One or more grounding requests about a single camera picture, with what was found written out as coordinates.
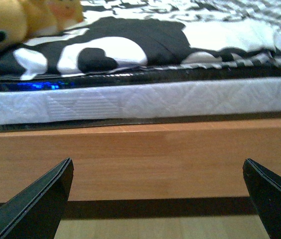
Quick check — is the white quilted mattress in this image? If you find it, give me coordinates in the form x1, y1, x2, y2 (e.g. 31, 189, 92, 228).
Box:
0, 77, 281, 125

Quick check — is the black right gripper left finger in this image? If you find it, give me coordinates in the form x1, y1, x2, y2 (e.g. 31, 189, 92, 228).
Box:
0, 158, 74, 239

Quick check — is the yellow plush dinosaur toy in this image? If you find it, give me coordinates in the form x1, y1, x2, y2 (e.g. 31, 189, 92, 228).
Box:
0, 0, 84, 52

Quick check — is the black white patterned bedsheet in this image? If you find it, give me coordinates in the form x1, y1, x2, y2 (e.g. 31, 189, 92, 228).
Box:
0, 0, 281, 81

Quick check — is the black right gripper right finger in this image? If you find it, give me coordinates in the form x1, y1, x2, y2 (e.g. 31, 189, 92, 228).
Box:
243, 158, 281, 239

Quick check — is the wooden bed frame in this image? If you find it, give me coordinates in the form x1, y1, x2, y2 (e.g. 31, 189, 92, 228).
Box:
0, 119, 281, 203

